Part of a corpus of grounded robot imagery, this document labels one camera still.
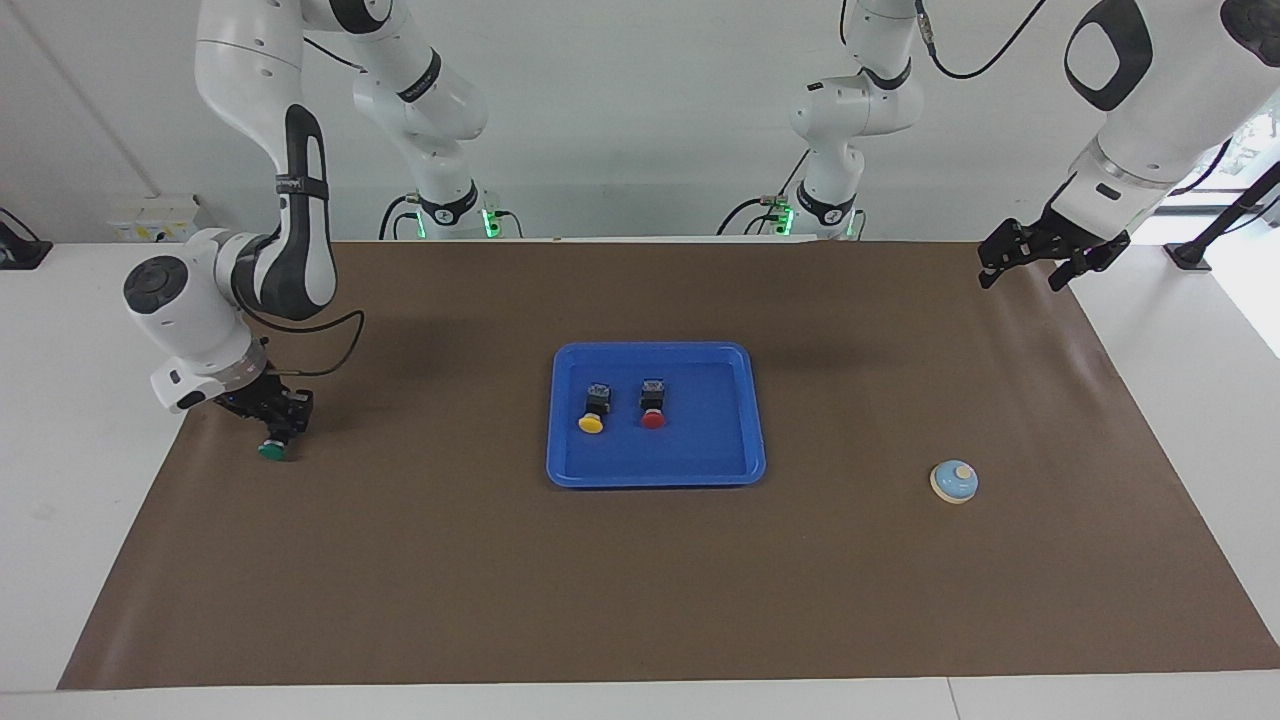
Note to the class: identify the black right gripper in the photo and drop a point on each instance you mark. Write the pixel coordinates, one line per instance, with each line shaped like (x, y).
(265, 402)

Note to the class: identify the black tripod stand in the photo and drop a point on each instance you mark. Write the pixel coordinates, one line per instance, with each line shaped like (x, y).
(1190, 255)

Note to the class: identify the green push button switch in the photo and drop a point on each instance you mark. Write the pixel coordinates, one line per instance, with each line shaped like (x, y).
(272, 452)

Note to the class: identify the light blue desk bell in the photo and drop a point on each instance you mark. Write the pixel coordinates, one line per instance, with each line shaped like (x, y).
(952, 483)

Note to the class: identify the white wall socket box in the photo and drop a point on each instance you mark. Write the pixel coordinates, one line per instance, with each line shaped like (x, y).
(150, 222)

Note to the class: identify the red push button switch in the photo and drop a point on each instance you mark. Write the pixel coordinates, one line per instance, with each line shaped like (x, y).
(653, 420)

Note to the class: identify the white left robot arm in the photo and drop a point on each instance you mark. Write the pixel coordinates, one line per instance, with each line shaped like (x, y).
(1150, 120)

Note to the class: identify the black stand foot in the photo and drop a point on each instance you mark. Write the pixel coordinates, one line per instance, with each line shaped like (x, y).
(18, 252)

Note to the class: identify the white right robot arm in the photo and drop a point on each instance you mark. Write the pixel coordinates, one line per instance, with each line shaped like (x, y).
(190, 310)

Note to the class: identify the yellow push button switch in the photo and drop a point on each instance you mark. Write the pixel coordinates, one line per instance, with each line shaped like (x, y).
(591, 424)

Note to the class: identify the brown table mat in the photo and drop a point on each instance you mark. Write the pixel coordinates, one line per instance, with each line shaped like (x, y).
(640, 580)

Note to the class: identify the blue plastic tray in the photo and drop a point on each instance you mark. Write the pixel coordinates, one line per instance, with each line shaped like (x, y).
(710, 440)

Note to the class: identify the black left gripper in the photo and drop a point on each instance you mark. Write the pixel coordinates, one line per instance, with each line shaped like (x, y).
(1030, 242)

